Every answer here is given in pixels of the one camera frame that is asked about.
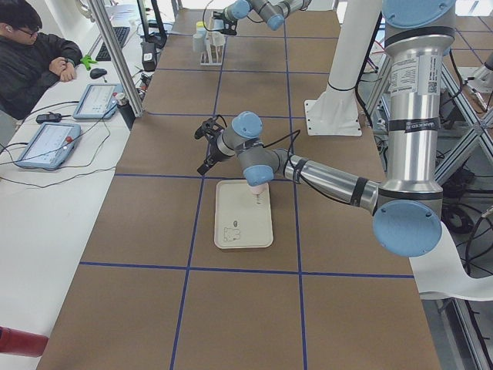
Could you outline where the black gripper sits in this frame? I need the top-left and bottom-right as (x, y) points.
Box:
(212, 11), (237, 35)
(194, 117), (231, 176)

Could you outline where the pale cream plastic cup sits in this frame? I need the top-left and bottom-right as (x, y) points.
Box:
(210, 31), (225, 48)

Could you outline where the grey plastic cup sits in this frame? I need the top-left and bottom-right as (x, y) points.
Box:
(193, 32), (206, 53)

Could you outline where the pink plastic cup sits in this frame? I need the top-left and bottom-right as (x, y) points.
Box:
(249, 183), (268, 195)

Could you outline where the blue plastic cup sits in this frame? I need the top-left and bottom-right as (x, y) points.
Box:
(211, 18), (224, 32)

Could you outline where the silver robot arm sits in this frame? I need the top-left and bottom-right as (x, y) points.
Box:
(212, 0), (311, 35)
(194, 1), (455, 257)

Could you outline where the cream plastic tray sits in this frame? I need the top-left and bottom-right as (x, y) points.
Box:
(214, 180), (273, 250)

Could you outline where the black keyboard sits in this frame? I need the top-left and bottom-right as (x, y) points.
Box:
(94, 25), (132, 62)

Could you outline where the far teach pendant tablet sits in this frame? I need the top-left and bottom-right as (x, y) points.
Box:
(72, 83), (122, 120)

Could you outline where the teach pendant tablet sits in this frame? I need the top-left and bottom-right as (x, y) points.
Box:
(72, 83), (122, 120)
(15, 122), (82, 170)

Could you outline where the black computer mouse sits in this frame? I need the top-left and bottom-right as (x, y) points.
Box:
(89, 68), (107, 79)

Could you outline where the green plastic object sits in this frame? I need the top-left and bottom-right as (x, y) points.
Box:
(80, 54), (97, 71)

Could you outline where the near teach pendant tablet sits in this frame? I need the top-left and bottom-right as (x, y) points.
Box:
(15, 122), (82, 170)

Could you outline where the black power adapter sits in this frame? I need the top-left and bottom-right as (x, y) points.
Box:
(35, 113), (63, 124)

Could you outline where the seated person black jacket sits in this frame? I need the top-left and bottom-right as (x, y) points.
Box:
(1, 1), (82, 120)

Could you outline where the white chair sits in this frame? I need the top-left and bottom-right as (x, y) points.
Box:
(409, 223), (493, 301)

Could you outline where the red fire extinguisher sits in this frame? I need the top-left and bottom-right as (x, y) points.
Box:
(0, 327), (49, 358)

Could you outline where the white wire cup rack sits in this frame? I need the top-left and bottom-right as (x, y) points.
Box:
(200, 32), (225, 66)

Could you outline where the aluminium frame post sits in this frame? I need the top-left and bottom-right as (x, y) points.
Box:
(88, 0), (143, 117)

